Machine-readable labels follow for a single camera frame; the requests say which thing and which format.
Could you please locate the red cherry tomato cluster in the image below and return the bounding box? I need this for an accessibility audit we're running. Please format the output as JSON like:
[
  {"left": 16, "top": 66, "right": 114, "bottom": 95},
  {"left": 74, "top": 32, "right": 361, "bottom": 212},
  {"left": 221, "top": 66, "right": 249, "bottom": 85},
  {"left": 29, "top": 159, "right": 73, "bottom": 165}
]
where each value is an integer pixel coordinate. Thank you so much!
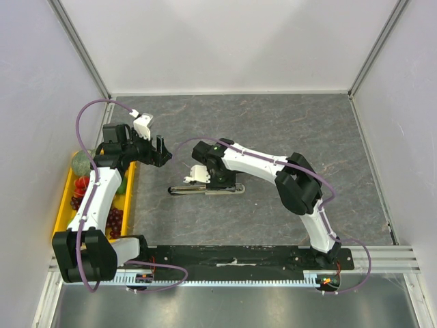
[{"left": 73, "top": 176, "right": 89, "bottom": 198}]

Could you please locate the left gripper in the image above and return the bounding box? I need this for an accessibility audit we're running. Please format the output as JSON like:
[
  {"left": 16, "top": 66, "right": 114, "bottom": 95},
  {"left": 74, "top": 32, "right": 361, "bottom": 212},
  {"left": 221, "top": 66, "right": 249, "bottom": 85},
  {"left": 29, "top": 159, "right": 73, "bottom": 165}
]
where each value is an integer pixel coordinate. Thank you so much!
[{"left": 122, "top": 127, "right": 172, "bottom": 167}]

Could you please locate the purple grape bunch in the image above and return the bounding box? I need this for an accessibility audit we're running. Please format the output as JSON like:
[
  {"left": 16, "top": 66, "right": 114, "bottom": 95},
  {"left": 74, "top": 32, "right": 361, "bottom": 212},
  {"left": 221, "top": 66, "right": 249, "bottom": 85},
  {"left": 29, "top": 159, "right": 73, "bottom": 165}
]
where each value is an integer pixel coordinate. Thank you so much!
[{"left": 70, "top": 196, "right": 124, "bottom": 240}]

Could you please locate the silver and black stapler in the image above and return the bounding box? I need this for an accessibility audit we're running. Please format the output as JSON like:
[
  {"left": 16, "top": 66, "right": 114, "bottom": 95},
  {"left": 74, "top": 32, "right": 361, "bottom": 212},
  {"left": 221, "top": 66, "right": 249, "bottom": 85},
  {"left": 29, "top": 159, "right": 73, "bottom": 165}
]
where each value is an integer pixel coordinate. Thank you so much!
[{"left": 167, "top": 183, "right": 246, "bottom": 195}]

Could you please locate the green striped melon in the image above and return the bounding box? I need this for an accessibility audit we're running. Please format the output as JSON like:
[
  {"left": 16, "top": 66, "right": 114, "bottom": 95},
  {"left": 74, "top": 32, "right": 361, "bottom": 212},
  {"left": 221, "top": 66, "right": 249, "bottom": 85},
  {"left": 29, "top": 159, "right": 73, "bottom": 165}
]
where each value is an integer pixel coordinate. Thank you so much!
[{"left": 70, "top": 150, "right": 92, "bottom": 177}]

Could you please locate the yellow plastic bin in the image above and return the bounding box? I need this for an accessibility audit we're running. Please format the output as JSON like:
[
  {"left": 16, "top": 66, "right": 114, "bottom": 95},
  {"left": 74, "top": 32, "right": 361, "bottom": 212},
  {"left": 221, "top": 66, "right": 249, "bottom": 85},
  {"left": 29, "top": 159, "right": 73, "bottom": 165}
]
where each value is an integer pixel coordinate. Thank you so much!
[{"left": 52, "top": 162, "right": 137, "bottom": 236}]

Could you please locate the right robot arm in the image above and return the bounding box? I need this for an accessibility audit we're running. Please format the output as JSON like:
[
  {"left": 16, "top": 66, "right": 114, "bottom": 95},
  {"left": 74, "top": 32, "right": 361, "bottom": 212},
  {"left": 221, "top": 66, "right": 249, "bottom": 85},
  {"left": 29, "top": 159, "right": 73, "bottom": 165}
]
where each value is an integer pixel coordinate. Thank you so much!
[{"left": 186, "top": 139, "right": 341, "bottom": 269}]

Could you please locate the grey cable duct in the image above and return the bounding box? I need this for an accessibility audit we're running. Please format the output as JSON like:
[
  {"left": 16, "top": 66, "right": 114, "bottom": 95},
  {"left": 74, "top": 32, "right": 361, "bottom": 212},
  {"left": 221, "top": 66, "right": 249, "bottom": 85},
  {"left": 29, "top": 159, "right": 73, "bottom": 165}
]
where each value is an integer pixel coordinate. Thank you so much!
[{"left": 100, "top": 270, "right": 333, "bottom": 290}]

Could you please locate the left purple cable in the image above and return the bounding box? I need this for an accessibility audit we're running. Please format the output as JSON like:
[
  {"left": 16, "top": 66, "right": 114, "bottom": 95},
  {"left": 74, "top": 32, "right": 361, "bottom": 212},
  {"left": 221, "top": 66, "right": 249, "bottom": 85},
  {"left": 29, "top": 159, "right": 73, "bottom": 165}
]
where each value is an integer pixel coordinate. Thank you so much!
[{"left": 74, "top": 98, "right": 188, "bottom": 294}]

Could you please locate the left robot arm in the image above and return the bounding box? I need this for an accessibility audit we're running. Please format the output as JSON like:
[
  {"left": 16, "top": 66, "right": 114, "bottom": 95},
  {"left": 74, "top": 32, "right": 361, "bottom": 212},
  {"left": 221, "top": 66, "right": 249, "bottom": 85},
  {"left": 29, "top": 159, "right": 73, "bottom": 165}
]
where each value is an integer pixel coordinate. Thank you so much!
[{"left": 52, "top": 117, "right": 172, "bottom": 283}]

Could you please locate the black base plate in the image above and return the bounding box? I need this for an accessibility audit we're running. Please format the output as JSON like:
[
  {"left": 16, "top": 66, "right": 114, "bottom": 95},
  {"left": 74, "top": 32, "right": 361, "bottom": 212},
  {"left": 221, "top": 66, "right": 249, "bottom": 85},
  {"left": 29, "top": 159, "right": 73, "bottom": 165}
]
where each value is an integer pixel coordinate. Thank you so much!
[{"left": 134, "top": 245, "right": 354, "bottom": 271}]

